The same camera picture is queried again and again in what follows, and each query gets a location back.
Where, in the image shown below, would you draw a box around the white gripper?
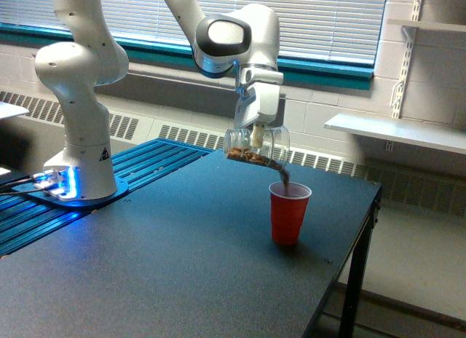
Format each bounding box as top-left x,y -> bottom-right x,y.
234,66 -> 284,148

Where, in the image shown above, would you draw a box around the clear plastic cup with nuts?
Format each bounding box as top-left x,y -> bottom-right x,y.
223,126 -> 290,170

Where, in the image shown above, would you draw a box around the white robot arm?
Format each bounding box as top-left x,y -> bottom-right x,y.
35,0 -> 283,202

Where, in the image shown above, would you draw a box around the red plastic cup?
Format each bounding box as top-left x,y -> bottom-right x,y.
269,181 -> 312,245

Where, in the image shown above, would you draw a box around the white window blinds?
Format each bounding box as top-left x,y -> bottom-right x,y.
1,0 -> 386,65

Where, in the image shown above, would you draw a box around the black table leg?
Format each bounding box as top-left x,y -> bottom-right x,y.
339,202 -> 379,337

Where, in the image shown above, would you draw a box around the baseboard radiator vent cover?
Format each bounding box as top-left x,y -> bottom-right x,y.
1,90 -> 465,217

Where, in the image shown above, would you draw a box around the white object at left edge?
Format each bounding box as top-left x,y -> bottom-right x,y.
0,101 -> 29,119

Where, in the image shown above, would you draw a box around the white lower wall shelf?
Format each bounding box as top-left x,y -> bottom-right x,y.
324,113 -> 465,154

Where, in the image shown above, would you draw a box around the white wall shelf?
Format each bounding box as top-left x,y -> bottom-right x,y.
324,113 -> 465,154
387,19 -> 466,35

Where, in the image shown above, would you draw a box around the white shelf bracket rail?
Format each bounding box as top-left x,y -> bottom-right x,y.
390,0 -> 422,119

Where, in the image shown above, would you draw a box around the white upper wall shelf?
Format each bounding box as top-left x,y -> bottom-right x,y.
387,19 -> 466,35

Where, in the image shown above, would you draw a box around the blue aluminium mounting rail plate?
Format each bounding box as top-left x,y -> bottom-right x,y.
1,138 -> 212,256

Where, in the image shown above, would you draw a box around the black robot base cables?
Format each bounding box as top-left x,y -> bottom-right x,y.
0,173 -> 52,197

